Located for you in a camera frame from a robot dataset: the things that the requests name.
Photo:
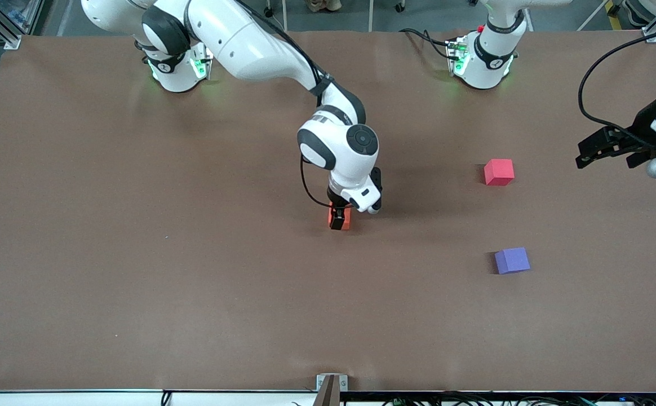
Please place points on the purple foam block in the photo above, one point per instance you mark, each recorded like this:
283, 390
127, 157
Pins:
512, 260

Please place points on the beige shoe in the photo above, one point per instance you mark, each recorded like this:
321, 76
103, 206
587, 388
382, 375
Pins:
322, 5

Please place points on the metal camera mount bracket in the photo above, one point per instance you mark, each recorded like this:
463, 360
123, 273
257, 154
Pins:
332, 389

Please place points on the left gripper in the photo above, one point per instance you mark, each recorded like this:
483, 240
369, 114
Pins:
645, 131

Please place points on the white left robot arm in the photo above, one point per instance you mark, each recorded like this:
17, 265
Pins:
488, 62

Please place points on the orange foam block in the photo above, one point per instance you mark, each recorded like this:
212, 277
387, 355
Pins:
348, 221

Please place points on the brown paper table cover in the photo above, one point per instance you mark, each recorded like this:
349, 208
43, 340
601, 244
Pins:
305, 310

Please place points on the red foam block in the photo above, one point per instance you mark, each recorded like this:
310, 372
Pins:
499, 172

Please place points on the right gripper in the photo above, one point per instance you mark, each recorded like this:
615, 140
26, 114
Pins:
337, 205

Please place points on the white furniture leg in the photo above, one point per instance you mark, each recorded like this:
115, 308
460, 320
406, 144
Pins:
371, 16
284, 14

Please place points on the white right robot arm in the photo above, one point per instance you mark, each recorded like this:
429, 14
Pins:
249, 45

